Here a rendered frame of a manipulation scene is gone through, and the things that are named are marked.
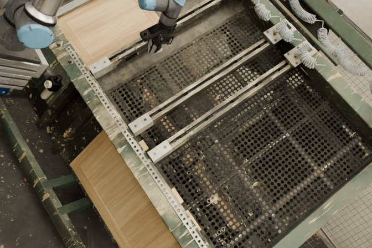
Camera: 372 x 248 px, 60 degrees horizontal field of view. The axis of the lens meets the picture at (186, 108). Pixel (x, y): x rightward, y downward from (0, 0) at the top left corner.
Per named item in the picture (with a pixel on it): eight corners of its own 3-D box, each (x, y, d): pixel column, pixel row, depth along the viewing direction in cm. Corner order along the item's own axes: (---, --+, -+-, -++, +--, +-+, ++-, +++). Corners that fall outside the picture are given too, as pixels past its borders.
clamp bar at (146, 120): (127, 125, 183) (121, 110, 161) (280, 27, 212) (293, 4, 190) (137, 139, 181) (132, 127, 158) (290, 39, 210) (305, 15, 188)
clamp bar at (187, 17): (88, 69, 195) (78, 48, 173) (238, -16, 224) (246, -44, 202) (97, 82, 192) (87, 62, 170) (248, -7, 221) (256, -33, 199)
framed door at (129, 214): (71, 163, 223) (69, 164, 221) (120, 113, 205) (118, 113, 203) (143, 280, 200) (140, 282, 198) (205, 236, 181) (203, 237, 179)
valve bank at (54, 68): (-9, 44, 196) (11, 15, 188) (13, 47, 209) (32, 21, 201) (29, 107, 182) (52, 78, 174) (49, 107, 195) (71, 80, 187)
